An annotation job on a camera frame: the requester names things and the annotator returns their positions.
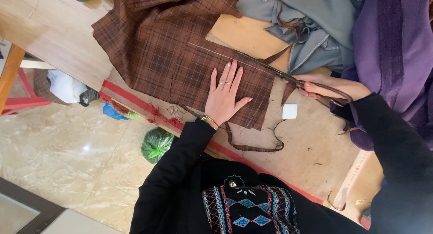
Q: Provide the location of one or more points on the person's right hand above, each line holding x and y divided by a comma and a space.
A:
330, 87

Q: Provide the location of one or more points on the person's left hand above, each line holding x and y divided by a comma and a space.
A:
223, 98

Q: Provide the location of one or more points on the person's right fingers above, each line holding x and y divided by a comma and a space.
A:
308, 89

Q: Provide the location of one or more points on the brown plaid fabric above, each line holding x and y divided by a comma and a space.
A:
176, 54

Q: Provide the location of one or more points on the brown plaid fabric offcut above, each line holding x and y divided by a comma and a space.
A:
288, 92

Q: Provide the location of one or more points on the white tailor chalk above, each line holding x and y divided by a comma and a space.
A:
290, 111

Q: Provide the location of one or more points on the grey fabric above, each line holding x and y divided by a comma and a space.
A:
314, 27

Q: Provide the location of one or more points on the brown plaid fabric strip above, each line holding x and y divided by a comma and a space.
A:
250, 146

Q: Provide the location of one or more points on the purple fabric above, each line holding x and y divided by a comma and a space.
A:
395, 58

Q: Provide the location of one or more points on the person's black embroidered garment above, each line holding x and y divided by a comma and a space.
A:
247, 203

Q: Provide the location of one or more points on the green plastic bag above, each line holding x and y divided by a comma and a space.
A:
157, 144

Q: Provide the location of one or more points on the blue plastic bag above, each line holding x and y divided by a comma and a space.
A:
113, 112

